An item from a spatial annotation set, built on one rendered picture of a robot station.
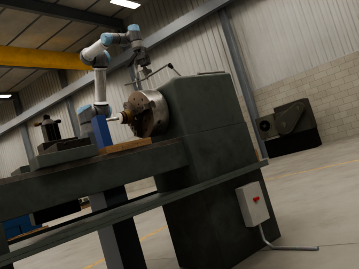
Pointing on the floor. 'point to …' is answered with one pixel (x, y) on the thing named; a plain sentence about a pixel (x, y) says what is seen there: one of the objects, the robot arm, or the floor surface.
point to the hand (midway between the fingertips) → (141, 79)
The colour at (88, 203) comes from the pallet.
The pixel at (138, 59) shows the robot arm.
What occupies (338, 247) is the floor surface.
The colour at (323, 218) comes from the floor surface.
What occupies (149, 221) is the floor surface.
